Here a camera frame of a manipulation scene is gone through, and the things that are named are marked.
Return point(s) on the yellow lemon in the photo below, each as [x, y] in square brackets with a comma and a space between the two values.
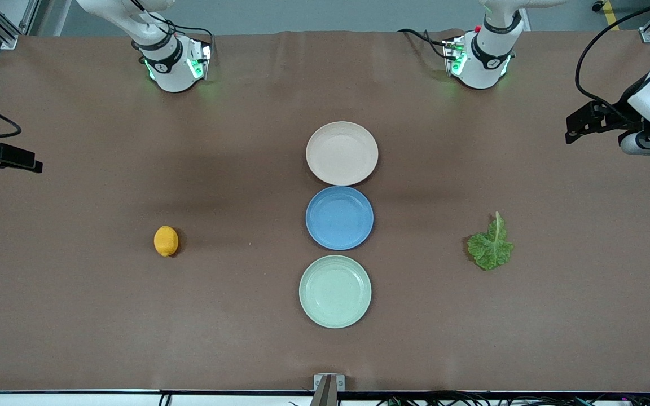
[166, 241]

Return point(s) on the green lettuce leaf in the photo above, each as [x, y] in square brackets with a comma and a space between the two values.
[490, 248]

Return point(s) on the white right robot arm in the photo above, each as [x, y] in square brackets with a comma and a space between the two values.
[172, 73]

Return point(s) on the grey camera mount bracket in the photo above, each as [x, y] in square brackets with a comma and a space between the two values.
[329, 383]

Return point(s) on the blue round plate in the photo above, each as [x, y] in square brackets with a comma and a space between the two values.
[339, 219]

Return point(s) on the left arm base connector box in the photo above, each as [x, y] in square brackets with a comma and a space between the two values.
[453, 56]

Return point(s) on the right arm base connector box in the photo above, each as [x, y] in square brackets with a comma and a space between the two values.
[200, 59]

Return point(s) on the brown table mat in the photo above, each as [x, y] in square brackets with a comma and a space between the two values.
[77, 327]

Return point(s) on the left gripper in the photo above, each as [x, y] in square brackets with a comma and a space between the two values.
[620, 111]

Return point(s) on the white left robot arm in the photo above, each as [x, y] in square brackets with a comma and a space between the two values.
[480, 70]

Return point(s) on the pale green round plate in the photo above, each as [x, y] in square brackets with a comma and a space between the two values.
[335, 291]

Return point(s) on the beige round plate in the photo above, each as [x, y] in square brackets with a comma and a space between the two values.
[342, 153]

